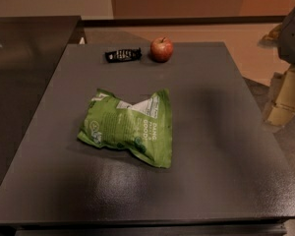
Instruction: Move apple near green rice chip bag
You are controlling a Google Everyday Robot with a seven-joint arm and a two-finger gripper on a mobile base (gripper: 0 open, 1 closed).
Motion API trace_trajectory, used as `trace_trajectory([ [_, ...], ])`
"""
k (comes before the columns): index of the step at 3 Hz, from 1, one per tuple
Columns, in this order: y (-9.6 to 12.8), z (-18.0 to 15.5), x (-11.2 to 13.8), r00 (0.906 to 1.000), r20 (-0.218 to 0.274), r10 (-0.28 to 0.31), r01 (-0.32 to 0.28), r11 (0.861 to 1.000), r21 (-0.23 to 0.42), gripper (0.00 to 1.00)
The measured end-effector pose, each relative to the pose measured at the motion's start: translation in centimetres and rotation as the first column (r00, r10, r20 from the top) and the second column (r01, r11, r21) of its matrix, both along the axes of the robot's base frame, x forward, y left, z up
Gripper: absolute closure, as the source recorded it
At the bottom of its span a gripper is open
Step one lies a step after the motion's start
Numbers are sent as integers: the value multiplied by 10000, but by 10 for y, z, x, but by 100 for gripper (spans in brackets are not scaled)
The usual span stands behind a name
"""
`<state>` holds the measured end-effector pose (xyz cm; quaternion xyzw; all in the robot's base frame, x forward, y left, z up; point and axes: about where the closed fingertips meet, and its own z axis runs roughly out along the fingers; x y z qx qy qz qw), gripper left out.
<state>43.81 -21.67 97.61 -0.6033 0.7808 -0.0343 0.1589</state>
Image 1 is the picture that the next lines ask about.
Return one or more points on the red apple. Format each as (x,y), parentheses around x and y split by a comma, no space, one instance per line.
(161,49)

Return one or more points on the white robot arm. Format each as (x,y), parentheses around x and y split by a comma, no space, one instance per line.
(286,39)

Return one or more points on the black snack bar wrapper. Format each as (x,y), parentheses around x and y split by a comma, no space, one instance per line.
(123,55)

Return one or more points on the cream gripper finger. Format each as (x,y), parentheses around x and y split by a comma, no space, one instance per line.
(280,108)

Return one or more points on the green rice chip bag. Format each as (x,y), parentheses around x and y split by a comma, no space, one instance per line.
(144,128)

